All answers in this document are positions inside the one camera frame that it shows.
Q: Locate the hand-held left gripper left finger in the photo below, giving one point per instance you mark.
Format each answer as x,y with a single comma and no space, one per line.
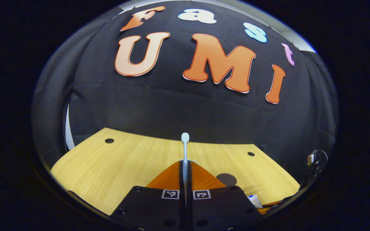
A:
153,208

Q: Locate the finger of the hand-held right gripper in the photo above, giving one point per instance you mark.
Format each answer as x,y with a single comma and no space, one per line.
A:
268,207

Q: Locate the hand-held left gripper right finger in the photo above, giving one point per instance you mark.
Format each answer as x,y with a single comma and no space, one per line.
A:
220,208

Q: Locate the white toothpaste tube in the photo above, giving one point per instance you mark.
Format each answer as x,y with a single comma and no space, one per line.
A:
255,201

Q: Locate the dark brown round coaster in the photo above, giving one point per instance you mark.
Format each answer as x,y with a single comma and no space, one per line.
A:
227,179

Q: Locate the white toothbrush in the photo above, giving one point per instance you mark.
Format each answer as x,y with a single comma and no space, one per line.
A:
185,150

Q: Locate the wooden desktop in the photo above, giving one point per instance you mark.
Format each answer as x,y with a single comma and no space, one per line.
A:
108,170

